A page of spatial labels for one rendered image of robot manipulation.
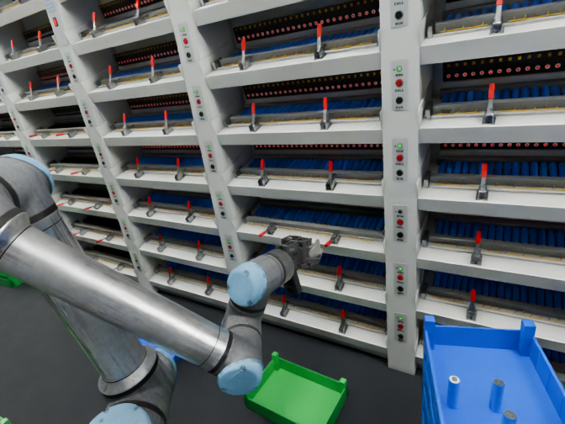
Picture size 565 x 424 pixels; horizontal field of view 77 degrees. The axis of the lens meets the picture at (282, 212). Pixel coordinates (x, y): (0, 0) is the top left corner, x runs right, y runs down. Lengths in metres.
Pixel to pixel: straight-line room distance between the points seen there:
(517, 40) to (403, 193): 0.44
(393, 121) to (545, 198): 0.42
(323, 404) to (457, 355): 0.64
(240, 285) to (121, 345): 0.33
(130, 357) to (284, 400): 0.62
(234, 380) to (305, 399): 0.65
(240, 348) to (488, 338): 0.51
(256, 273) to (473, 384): 0.47
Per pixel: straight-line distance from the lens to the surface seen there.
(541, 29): 0.98
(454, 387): 0.74
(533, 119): 1.03
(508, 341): 0.90
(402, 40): 1.01
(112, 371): 1.00
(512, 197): 1.08
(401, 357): 1.43
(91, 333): 0.94
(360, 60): 1.04
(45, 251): 0.71
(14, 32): 2.57
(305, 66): 1.10
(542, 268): 1.18
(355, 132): 1.07
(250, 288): 0.79
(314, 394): 1.41
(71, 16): 1.91
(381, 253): 1.19
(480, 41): 0.99
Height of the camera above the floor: 1.09
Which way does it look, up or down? 23 degrees down
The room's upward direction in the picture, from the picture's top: 8 degrees counter-clockwise
